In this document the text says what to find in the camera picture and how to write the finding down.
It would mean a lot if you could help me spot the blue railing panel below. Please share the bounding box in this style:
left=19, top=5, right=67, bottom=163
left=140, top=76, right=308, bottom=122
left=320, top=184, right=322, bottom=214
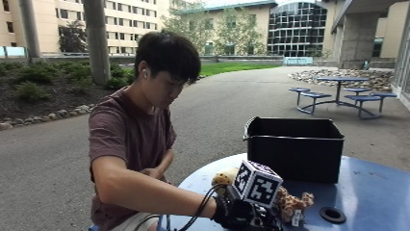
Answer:
left=284, top=56, right=316, bottom=66

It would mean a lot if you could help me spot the black plastic bin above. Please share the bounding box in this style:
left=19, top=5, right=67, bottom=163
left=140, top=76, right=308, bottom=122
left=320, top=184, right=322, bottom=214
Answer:
left=243, top=115, right=346, bottom=185

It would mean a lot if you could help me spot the white toy tag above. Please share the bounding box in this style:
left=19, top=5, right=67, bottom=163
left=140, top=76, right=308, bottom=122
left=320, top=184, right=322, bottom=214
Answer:
left=291, top=210, right=304, bottom=227

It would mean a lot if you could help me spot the thin grey pillar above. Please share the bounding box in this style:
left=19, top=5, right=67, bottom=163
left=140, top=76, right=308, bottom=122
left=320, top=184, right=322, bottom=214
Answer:
left=18, top=0, right=44, bottom=60

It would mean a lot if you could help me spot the the person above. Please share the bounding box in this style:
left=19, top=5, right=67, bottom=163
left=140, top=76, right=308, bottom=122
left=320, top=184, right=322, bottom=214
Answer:
left=87, top=30, right=220, bottom=231

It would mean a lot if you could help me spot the black glove cable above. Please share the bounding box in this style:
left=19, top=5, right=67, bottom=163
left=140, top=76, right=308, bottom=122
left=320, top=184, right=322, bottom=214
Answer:
left=176, top=183, right=227, bottom=231

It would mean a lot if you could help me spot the spotted leopard soft toy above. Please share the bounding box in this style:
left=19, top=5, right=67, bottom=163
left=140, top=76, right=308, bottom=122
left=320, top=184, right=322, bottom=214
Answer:
left=211, top=167, right=317, bottom=224

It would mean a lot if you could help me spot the white cube with black markers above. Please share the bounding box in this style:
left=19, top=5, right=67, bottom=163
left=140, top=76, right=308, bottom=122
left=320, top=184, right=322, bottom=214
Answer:
left=232, top=159, right=285, bottom=209

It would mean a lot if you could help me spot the black ring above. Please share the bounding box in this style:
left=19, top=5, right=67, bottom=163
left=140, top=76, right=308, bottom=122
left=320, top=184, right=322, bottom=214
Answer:
left=318, top=206, right=348, bottom=224

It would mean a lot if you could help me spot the pile of grey rocks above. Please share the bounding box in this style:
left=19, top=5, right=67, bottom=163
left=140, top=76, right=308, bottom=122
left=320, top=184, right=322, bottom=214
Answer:
left=288, top=67, right=396, bottom=92

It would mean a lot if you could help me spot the blue picnic table with seats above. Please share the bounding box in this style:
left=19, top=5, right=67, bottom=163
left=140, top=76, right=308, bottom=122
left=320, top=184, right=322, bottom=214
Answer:
left=289, top=76, right=398, bottom=121

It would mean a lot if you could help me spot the thick grey pillar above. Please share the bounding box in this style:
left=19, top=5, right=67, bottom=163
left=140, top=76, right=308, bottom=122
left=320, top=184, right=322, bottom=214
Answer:
left=83, top=0, right=113, bottom=87

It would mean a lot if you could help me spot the row of border stones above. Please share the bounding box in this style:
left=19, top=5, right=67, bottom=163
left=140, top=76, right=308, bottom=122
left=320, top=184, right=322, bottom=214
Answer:
left=0, top=103, right=98, bottom=131

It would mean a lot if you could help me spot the concrete building column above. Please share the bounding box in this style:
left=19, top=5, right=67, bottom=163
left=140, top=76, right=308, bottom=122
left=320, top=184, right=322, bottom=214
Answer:
left=338, top=12, right=380, bottom=64

